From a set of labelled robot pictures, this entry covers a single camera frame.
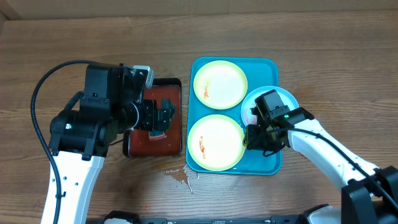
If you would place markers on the dark green sponge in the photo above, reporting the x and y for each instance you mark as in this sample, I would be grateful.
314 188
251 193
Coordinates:
156 135

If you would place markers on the yellow-green plate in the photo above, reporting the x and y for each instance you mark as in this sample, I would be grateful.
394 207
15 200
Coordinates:
215 142
220 84

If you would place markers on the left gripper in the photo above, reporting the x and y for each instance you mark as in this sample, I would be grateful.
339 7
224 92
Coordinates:
161 119

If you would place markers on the black tray with red water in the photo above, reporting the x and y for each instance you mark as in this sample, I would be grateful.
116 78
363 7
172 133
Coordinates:
167 92

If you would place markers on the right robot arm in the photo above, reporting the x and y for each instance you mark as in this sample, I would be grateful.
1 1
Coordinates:
368 194

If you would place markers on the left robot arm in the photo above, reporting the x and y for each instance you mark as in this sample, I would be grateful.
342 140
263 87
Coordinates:
111 103

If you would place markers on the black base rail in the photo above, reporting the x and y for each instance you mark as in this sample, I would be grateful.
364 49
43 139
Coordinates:
275 219

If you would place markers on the light blue plate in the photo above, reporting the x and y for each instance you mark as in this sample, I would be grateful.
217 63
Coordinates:
249 103

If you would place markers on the teal plastic tray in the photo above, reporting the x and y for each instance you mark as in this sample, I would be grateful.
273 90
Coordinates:
259 72

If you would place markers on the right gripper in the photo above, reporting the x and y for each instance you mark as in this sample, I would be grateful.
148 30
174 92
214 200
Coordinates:
255 143

